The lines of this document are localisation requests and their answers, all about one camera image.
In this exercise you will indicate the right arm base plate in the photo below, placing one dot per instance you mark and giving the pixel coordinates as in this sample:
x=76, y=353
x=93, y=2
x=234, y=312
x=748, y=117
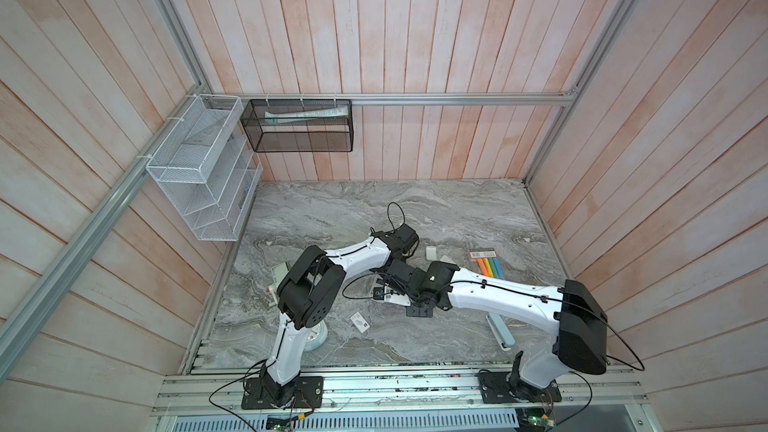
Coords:
x=508, y=387

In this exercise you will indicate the pale green small object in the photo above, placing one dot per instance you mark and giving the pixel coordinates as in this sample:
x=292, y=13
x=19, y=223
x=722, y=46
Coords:
x=279, y=272

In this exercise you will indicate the small white box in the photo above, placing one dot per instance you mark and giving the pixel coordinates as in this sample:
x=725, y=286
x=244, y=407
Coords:
x=360, y=322

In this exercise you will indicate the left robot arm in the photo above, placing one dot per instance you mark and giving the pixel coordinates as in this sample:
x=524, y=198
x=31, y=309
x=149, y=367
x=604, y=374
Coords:
x=307, y=292

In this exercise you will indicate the black mesh basket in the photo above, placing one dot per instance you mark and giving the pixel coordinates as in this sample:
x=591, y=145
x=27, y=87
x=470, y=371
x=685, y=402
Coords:
x=296, y=138

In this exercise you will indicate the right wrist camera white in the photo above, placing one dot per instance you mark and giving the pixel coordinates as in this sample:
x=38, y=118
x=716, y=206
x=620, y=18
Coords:
x=380, y=293

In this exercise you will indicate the white wire shelf rack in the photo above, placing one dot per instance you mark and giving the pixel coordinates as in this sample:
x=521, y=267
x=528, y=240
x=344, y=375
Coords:
x=206, y=170

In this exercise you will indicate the paper in black basket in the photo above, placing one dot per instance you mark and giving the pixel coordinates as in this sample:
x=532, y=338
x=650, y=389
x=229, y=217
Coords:
x=333, y=116

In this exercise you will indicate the white blue alarm clock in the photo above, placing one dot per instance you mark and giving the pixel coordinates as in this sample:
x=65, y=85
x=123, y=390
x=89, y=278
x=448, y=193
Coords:
x=316, y=337

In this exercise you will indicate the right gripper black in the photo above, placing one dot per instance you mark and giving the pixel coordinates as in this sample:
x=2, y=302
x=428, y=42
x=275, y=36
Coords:
x=415, y=311

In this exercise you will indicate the colored highlighter pack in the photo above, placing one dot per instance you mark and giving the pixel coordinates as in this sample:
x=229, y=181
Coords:
x=488, y=262

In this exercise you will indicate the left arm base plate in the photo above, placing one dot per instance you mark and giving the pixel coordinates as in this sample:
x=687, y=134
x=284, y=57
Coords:
x=261, y=393

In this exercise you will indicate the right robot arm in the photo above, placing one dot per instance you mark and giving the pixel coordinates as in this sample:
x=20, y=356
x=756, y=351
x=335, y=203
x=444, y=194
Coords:
x=576, y=323

